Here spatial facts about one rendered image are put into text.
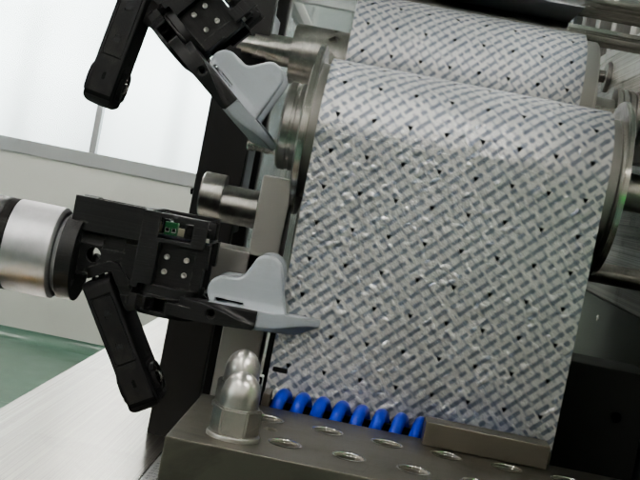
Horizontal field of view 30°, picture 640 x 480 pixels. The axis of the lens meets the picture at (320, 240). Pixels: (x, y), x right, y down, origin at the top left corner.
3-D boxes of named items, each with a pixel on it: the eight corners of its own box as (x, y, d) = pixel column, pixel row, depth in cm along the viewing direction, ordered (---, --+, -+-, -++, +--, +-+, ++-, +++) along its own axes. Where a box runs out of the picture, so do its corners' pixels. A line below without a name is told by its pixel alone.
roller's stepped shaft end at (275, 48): (236, 58, 128) (242, 30, 128) (290, 70, 128) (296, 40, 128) (232, 55, 125) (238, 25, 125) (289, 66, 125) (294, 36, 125)
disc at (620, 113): (571, 267, 108) (606, 107, 108) (577, 269, 108) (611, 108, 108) (602, 281, 94) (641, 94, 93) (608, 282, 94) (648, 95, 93)
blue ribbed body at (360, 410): (267, 424, 96) (275, 382, 96) (530, 478, 95) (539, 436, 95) (263, 433, 93) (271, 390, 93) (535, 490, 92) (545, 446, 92)
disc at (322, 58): (295, 211, 109) (327, 52, 109) (301, 213, 109) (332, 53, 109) (282, 216, 95) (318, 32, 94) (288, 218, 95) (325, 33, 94)
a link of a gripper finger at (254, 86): (314, 110, 98) (245, 24, 99) (259, 155, 99) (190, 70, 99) (318, 113, 102) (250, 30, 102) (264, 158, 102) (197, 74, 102)
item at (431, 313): (261, 408, 97) (305, 184, 96) (547, 466, 96) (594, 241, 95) (261, 409, 97) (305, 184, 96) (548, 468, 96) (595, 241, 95)
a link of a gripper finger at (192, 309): (255, 313, 92) (144, 290, 92) (251, 332, 92) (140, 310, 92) (262, 307, 96) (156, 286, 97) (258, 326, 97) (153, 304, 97)
